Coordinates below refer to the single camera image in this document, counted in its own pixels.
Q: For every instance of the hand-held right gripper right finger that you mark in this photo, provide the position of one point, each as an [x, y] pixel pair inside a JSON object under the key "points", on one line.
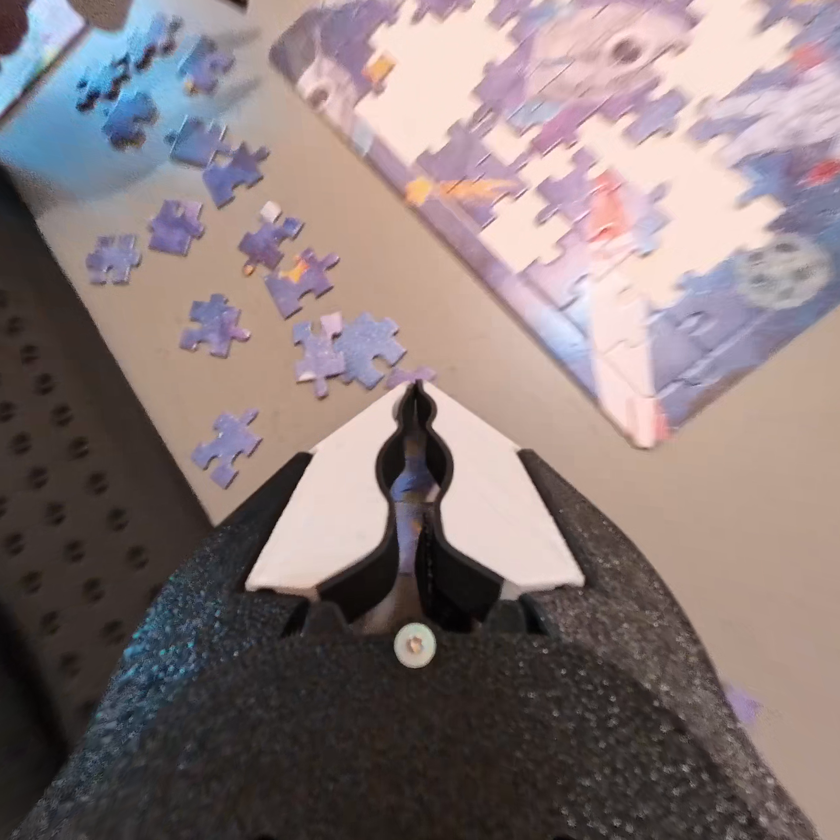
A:
{"points": [[505, 518]]}

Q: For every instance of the space puzzle board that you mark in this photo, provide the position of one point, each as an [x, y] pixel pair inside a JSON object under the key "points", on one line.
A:
{"points": [[590, 341]]}

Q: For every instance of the purple blue jigsaw puzzle piece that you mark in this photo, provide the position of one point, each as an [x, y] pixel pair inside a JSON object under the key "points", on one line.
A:
{"points": [[413, 476]]}

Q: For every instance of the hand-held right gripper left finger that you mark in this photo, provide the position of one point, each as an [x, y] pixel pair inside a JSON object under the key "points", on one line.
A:
{"points": [[321, 518]]}

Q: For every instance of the puzzle pieces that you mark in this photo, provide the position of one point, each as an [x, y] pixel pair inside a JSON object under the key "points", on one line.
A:
{"points": [[174, 226]]}

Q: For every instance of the colourful cartoon puzzle board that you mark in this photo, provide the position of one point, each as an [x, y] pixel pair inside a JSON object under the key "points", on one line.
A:
{"points": [[33, 52]]}

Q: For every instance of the grey desk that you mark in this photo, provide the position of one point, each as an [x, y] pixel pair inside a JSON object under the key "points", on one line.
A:
{"points": [[722, 525]]}

